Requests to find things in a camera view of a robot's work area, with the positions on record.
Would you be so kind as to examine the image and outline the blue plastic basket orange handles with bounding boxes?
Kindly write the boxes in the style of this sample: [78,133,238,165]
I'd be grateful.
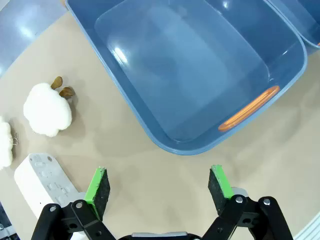
[264,0,320,50]
[65,0,308,156]

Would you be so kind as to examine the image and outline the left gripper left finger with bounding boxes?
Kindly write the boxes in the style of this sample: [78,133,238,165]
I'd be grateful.
[31,166,131,240]

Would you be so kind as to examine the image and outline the white plush sheep toy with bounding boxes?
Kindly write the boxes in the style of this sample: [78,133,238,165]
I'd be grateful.
[0,116,20,171]
[23,76,77,138]

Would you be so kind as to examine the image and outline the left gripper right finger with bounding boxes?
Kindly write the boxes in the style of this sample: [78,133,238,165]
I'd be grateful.
[199,164,293,240]

